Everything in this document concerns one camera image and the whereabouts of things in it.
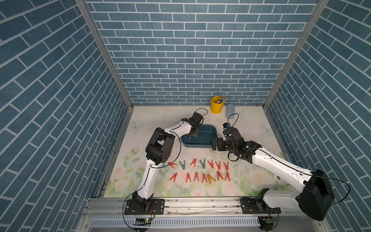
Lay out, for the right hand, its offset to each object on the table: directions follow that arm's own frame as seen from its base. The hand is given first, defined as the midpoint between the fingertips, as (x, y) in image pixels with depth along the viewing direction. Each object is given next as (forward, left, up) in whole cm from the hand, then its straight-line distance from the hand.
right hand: (218, 141), depth 83 cm
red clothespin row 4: (-16, +7, -14) cm, 22 cm away
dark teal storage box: (+9, +7, -5) cm, 12 cm away
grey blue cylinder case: (+38, -13, -12) cm, 42 cm away
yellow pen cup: (+37, -1, -4) cm, 37 cm away
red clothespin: (-10, +27, -14) cm, 32 cm away
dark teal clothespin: (-8, +8, -14) cm, 18 cm away
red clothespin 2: (-7, +13, -14) cm, 21 cm away
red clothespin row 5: (-14, -2, -14) cm, 20 cm away
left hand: (+14, +15, -14) cm, 25 cm away
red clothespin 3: (-8, +3, -14) cm, 16 cm away
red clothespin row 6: (-14, -7, -14) cm, 21 cm away
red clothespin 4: (-8, -2, -14) cm, 17 cm away
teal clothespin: (-10, +20, -14) cm, 27 cm away
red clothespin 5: (-8, -7, -14) cm, 18 cm away
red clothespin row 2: (-16, +16, -14) cm, 27 cm away
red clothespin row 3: (-15, +12, -14) cm, 24 cm away
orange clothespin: (-16, +3, -13) cm, 22 cm away
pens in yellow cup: (+35, -4, +2) cm, 35 cm away
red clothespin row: (-17, +24, -14) cm, 33 cm away
